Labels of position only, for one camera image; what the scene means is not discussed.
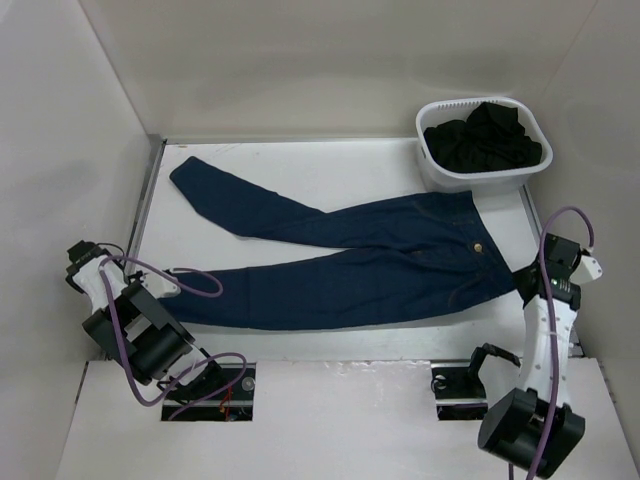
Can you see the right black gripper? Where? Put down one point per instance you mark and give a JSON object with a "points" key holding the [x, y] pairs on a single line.
{"points": [[518, 275]]}

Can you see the white plastic laundry basket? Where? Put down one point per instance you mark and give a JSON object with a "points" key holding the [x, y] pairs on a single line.
{"points": [[436, 178]]}

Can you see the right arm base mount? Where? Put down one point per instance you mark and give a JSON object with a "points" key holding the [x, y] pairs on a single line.
{"points": [[459, 393]]}

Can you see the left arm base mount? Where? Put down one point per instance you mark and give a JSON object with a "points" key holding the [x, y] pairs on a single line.
{"points": [[234, 404]]}

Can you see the dark blue denim trousers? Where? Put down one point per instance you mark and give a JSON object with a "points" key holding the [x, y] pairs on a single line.
{"points": [[391, 261]]}

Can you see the black trousers in basket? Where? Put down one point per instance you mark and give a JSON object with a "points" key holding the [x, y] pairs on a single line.
{"points": [[491, 139]]}

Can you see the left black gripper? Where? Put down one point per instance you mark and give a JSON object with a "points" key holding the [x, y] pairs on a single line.
{"points": [[136, 275]]}

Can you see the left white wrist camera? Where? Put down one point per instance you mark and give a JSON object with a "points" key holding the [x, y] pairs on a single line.
{"points": [[161, 285]]}

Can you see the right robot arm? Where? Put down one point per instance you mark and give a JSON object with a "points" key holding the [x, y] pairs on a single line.
{"points": [[530, 423]]}

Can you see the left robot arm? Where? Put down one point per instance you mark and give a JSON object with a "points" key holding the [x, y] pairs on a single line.
{"points": [[129, 323]]}

